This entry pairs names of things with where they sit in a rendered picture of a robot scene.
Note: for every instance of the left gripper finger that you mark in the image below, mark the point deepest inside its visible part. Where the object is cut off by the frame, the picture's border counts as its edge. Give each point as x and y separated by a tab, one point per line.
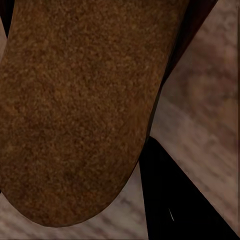
175	208

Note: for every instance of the sandal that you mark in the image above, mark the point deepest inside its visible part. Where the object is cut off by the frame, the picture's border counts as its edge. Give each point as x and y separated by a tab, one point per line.
80	81

